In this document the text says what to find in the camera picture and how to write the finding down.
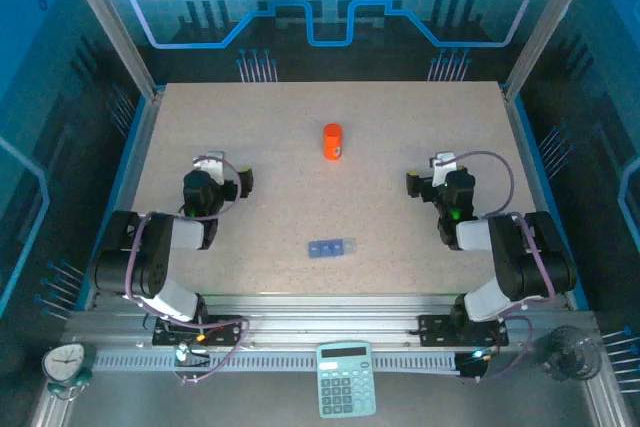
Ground green alarm clock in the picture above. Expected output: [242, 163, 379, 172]
[41, 341, 96, 401]

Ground blue weekly pill organizer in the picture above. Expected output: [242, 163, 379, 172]
[307, 236, 359, 259]

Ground aluminium frame post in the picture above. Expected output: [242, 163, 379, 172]
[55, 0, 164, 101]
[501, 0, 604, 101]

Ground slotted grey cable duct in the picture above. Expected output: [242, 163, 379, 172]
[94, 350, 459, 373]

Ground orange pill bottle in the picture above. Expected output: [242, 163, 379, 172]
[322, 122, 345, 162]

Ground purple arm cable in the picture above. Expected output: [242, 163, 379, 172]
[433, 150, 557, 382]
[123, 155, 251, 386]

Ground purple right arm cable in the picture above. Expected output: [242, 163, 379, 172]
[433, 150, 557, 382]

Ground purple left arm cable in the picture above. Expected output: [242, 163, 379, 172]
[123, 155, 251, 386]

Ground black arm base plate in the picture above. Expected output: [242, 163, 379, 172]
[151, 315, 246, 347]
[417, 314, 510, 348]

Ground teal desk calculator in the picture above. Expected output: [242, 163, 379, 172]
[315, 341, 377, 419]

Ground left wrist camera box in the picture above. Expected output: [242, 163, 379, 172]
[192, 150, 226, 186]

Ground small black desk fan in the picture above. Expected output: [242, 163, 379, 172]
[537, 325, 601, 382]

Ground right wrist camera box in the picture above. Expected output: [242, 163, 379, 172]
[430, 151, 459, 186]

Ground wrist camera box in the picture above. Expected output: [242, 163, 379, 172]
[192, 150, 226, 186]
[430, 151, 459, 186]

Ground aluminium front rail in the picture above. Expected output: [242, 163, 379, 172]
[64, 294, 596, 348]

